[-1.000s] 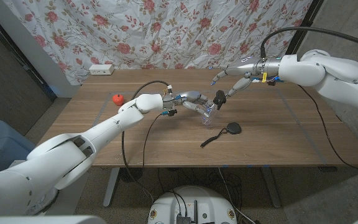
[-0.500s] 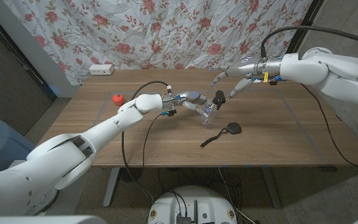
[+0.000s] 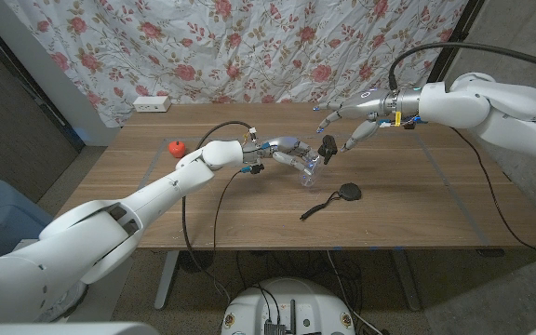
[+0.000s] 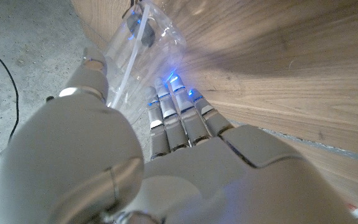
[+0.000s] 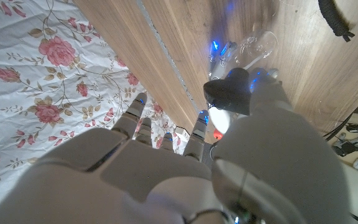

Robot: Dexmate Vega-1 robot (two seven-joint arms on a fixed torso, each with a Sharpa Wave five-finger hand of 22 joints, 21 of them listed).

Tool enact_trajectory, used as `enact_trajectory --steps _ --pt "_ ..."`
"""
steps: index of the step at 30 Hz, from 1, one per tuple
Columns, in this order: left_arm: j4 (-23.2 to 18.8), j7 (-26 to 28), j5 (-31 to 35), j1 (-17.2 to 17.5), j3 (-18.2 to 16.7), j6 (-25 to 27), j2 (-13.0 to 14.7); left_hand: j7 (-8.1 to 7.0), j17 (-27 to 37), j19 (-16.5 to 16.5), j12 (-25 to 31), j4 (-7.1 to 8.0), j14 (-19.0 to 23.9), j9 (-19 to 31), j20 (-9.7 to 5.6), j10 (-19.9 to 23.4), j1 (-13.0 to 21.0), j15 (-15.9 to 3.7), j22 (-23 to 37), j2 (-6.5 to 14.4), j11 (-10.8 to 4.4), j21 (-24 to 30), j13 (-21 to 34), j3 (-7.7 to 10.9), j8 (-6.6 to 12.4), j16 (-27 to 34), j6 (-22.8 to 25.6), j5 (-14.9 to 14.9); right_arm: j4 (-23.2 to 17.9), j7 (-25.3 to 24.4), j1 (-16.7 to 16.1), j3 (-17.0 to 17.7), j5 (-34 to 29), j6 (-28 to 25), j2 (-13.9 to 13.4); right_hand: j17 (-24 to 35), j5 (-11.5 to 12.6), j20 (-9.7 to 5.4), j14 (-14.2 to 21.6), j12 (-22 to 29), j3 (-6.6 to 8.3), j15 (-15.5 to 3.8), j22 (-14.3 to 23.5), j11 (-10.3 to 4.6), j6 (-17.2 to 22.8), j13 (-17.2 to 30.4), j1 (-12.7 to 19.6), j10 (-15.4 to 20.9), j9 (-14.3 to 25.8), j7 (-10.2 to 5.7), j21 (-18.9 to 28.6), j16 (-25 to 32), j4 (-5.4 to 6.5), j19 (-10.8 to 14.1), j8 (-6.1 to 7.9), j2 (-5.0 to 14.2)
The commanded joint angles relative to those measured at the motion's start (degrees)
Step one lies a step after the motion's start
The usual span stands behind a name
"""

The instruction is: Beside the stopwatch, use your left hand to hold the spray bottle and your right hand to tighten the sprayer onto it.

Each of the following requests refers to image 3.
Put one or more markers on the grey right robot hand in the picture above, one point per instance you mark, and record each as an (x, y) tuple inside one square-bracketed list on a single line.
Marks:
[(370, 104)]

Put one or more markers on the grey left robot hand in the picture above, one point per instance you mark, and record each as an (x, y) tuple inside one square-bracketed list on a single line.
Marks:
[(286, 144)]

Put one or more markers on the black trigger sprayer head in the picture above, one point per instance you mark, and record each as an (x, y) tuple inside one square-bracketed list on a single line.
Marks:
[(327, 148)]

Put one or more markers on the clear plastic spray bottle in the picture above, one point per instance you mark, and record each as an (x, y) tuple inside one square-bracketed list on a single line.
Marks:
[(309, 179)]

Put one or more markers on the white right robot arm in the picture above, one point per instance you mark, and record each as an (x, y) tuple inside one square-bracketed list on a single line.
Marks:
[(491, 109)]

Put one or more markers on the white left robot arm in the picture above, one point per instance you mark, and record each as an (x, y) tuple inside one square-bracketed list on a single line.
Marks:
[(110, 232)]

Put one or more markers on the black backdrop stand pole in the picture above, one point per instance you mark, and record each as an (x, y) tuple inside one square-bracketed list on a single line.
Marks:
[(449, 46)]

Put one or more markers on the floral print backdrop cloth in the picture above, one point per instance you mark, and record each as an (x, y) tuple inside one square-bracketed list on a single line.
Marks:
[(249, 46)]

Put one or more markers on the small red tomato toy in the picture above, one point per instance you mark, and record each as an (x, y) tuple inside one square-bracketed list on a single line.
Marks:
[(177, 149)]

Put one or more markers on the white power strip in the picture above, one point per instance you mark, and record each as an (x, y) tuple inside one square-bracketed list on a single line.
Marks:
[(151, 103)]

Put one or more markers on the black round floor disc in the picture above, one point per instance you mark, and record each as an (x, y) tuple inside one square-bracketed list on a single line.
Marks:
[(198, 261)]

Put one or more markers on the white robot torso base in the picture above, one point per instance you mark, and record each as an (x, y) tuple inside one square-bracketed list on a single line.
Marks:
[(286, 302)]

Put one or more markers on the grey metal table leg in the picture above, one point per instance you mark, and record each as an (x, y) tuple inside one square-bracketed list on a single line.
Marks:
[(165, 284), (407, 284)]

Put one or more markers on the white robot chest shell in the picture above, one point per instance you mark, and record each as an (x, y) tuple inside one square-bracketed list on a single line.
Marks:
[(63, 329)]

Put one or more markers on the white wall pillar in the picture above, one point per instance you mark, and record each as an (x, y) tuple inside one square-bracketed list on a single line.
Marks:
[(63, 93)]

